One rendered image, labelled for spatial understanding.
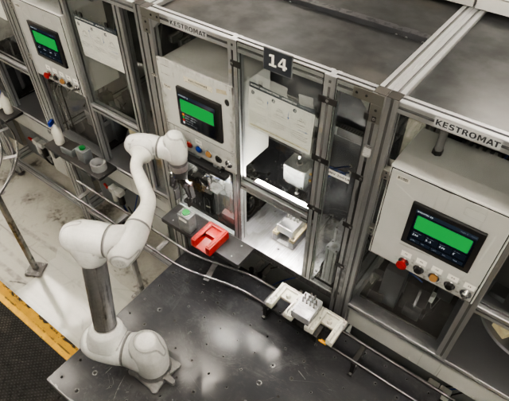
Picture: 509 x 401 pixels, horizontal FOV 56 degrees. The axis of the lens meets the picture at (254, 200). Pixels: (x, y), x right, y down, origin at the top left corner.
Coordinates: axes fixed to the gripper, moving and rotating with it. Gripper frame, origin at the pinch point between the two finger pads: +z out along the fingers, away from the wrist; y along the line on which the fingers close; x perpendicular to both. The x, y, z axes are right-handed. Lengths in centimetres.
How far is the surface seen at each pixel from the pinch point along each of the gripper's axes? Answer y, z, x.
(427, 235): -114, -46, -7
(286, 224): -47, 10, -25
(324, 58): -58, -88, -23
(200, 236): -12.7, 17.0, 4.0
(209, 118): -15, -52, -7
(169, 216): 13.2, 22.4, 0.2
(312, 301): -80, 19, 1
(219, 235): -20.5, 16.7, -2.0
